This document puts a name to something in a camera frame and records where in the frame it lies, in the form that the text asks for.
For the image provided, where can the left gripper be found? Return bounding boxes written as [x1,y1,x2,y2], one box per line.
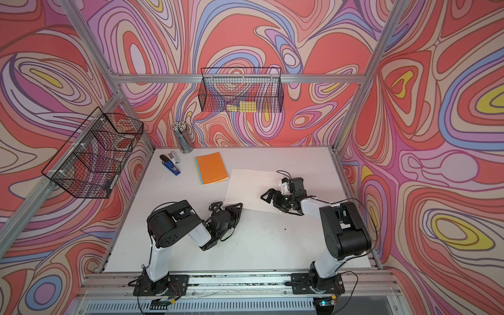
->
[216,203,244,242]

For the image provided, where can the orange cover notebook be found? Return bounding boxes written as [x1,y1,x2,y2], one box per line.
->
[194,152,228,185]

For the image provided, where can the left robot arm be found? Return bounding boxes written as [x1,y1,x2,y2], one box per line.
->
[131,200,243,297]

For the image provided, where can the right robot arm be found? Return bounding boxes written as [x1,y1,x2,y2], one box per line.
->
[261,177,372,295]

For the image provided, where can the mesh pencil cup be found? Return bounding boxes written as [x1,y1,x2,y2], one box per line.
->
[171,122,193,154]

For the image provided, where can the small white eraser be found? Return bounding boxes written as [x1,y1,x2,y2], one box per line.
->
[168,151,180,165]

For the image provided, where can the blue stapler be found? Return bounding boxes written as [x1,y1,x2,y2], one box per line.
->
[160,154,181,176]

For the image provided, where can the yellow sticky notes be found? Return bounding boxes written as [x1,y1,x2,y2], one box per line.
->
[226,101,257,113]

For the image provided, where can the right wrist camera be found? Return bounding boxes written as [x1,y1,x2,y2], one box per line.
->
[280,177,292,196]

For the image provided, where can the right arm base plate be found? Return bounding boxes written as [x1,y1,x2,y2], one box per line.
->
[284,273,345,297]

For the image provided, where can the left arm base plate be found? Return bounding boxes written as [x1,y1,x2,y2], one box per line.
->
[128,274,189,297]

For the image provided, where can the back wire basket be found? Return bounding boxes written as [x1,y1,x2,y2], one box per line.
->
[198,66,284,113]

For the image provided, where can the wire basket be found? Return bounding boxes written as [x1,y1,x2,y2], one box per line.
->
[198,66,284,113]
[41,107,144,199]

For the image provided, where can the left wire basket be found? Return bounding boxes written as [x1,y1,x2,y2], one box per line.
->
[41,107,144,199]

